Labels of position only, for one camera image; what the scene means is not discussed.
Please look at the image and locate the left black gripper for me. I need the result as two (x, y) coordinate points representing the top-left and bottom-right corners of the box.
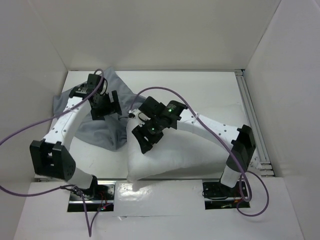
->
(90, 90), (121, 121)

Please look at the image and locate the grey pillowcase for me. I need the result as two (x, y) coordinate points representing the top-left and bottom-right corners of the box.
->
(52, 66), (137, 153)

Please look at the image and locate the white pillow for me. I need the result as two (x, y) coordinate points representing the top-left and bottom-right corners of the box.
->
(126, 118), (229, 182)

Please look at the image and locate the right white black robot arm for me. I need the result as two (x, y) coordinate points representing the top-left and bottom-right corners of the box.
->
(127, 97), (256, 196)

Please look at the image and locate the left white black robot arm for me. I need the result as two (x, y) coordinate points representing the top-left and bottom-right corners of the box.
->
(29, 72), (122, 200)

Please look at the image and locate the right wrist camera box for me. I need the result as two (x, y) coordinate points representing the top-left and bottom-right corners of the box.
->
(128, 108), (149, 125)

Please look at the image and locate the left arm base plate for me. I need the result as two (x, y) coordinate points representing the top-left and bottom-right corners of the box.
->
(67, 180), (116, 213)

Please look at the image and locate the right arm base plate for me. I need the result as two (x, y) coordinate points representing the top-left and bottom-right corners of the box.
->
(202, 181), (250, 210)

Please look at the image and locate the aluminium rail frame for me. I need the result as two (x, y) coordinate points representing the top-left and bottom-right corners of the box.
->
(234, 69), (276, 178)

